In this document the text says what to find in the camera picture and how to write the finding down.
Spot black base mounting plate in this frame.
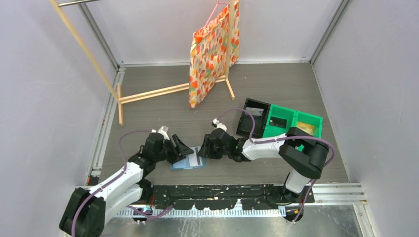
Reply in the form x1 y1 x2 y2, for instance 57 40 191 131
134 184 309 210

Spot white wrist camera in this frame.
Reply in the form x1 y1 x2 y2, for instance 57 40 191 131
150 125 170 141
211 118 227 131

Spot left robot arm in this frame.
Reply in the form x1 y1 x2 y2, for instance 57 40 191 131
59 130 195 237

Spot blue leather card holder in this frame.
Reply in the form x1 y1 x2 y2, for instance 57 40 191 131
170 156 193 170

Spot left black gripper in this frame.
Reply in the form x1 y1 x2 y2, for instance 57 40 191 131
154 134 193 164

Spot wooden clothes rack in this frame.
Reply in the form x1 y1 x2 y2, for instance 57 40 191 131
50 0 235 125

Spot green plastic bin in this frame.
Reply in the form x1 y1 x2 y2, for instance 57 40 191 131
263 104 323 138

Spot black plastic bin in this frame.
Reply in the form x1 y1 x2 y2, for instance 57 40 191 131
236 97 271 139

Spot pink clothes hanger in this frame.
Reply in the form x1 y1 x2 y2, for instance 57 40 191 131
204 0 230 27

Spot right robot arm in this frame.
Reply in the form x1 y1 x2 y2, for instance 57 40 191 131
197 127 333 203

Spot aluminium frame rail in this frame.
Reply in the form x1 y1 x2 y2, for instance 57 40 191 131
130 183 366 207

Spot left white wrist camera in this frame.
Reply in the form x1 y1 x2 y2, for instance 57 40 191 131
150 125 170 141

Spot silver card in black bin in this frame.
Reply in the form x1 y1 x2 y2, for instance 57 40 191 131
246 107 265 117

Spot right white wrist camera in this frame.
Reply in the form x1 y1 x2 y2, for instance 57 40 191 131
211 118 227 131

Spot white card with stripe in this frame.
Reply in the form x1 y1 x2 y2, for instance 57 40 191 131
188 146 206 168

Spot gold card in bin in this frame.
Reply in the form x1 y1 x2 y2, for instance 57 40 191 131
296 121 315 135

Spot floral orange fabric bag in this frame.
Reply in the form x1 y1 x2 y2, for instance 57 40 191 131
189 0 240 108

